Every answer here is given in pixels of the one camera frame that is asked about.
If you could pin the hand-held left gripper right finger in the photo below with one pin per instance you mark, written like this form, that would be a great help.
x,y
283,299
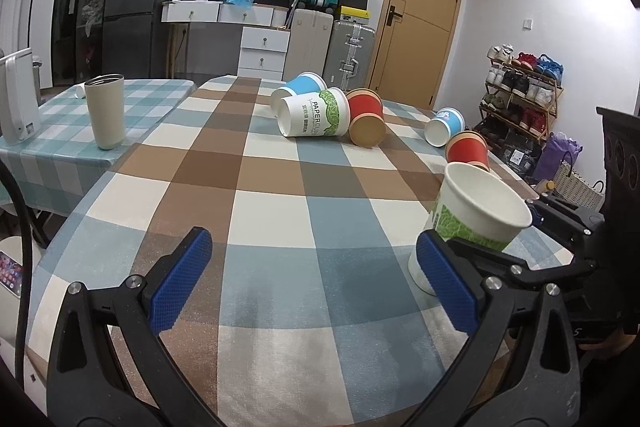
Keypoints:
x,y
445,277

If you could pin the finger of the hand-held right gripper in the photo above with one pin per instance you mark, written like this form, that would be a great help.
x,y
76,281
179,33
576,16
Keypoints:
x,y
530,263
565,213

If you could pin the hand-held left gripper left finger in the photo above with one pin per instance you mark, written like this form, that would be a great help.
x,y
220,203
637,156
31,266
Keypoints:
x,y
180,277

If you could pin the green leaf white paper cup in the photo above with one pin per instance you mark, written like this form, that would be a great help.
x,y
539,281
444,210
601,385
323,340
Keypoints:
x,y
310,114
480,202

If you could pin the red paper cup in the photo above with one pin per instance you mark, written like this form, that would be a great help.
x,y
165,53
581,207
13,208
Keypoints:
x,y
467,149
366,117

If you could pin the blue paper cup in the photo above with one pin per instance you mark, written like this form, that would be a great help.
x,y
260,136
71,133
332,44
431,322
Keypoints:
x,y
302,84
445,124

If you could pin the person's right hand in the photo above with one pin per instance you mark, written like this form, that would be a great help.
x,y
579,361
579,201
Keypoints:
x,y
607,343

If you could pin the white woven basket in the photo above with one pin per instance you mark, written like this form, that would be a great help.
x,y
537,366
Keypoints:
x,y
575,187

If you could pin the purple shopping bag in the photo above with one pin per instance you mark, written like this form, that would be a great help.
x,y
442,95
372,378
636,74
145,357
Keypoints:
x,y
557,154

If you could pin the black patterned bag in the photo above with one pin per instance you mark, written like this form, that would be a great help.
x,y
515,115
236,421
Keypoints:
x,y
522,152

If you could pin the wooden shoe rack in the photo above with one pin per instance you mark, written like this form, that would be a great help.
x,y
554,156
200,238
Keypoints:
x,y
557,89

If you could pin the brown blue plaid tablecloth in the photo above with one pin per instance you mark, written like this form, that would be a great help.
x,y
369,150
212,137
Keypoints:
x,y
300,217

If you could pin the group of assorted shoes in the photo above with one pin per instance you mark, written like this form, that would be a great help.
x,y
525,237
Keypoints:
x,y
520,79

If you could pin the smartphone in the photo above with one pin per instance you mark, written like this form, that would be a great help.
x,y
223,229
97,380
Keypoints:
x,y
10,272

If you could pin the beige steel tumbler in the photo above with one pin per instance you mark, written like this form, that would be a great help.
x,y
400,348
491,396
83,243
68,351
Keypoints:
x,y
105,112

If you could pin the teal checked tablecloth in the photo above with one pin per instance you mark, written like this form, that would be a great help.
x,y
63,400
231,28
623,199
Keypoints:
x,y
55,122

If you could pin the white drawer cabinet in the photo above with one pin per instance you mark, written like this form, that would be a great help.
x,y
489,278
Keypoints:
x,y
262,52

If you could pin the silver hard suitcase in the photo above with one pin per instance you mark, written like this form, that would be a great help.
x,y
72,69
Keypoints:
x,y
350,54

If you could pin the white standing appliance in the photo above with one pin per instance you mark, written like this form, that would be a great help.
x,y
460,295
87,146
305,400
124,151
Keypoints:
x,y
17,97

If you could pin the wooden door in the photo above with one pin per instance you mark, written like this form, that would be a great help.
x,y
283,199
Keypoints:
x,y
425,7

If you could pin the beige hard suitcase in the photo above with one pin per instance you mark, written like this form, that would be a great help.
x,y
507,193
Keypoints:
x,y
307,44

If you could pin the white dressing table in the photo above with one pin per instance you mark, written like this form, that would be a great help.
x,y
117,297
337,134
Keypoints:
x,y
200,12

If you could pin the yellow black shoe box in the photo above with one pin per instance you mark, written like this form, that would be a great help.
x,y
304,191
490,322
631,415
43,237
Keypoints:
x,y
352,14

